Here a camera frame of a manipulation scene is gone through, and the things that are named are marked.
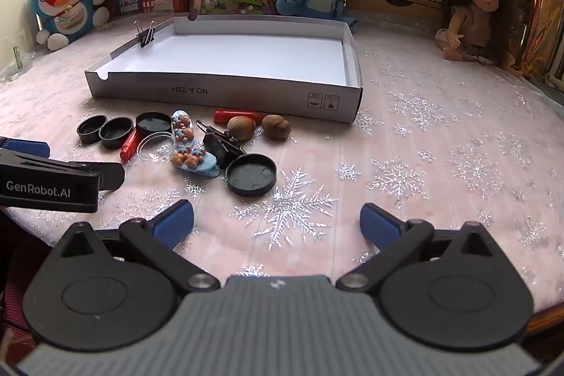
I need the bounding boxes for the clear plastic round lid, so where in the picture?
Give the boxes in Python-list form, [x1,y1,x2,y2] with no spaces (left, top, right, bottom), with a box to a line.
[136,131,176,164]

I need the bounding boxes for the blue white cat plush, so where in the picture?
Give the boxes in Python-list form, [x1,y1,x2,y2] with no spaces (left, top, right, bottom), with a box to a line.
[32,0,109,51]

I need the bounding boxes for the brown walnut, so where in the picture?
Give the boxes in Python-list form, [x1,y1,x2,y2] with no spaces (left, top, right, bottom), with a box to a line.
[227,116,257,141]

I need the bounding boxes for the gold foil sheets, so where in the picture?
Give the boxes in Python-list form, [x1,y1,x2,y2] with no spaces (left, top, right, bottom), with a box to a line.
[520,0,564,73]

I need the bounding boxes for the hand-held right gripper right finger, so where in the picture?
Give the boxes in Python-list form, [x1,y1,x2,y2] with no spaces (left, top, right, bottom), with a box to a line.
[336,203,507,293]

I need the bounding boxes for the brown-haired baby doll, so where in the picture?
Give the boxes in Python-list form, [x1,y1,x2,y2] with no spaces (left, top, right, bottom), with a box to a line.
[435,0,525,78]

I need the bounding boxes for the pink snowflake tablecloth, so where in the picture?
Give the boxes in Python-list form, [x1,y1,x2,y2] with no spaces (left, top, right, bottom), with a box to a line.
[0,12,564,315]

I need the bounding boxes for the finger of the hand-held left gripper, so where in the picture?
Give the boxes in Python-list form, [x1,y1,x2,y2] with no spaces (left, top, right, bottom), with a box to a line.
[0,150,126,192]
[0,137,50,159]

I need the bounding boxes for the large black round cap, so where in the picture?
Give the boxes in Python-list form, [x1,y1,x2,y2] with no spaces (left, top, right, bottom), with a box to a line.
[225,153,277,197]

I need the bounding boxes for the wooden drawer box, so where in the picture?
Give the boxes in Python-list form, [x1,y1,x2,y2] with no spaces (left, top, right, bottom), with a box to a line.
[346,0,443,22]

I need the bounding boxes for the brown mushroom toy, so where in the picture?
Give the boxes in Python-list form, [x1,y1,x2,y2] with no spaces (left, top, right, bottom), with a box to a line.
[262,114,292,142]

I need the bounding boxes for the small black binder clip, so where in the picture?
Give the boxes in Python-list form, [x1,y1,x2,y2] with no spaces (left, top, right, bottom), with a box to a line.
[133,19,158,48]

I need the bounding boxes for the large black binder clip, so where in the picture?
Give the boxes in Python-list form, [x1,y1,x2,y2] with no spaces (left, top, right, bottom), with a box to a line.
[195,119,247,171]

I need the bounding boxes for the small black round cap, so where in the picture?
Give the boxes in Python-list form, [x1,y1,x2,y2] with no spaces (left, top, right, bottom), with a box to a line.
[76,115,108,144]
[99,117,135,149]

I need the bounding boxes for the white cardboard box tray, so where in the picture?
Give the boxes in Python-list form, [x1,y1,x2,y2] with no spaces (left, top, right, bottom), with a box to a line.
[85,16,363,125]

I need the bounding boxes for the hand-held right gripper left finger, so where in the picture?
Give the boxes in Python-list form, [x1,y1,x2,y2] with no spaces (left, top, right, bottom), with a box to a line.
[46,200,221,294]

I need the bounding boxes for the dark red plaid cloth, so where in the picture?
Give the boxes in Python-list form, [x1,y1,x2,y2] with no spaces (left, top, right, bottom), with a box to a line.
[0,209,58,359]

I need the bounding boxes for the red bullet-shaped cap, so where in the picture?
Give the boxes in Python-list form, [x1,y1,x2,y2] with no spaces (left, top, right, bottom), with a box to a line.
[214,109,265,125]
[119,128,140,162]

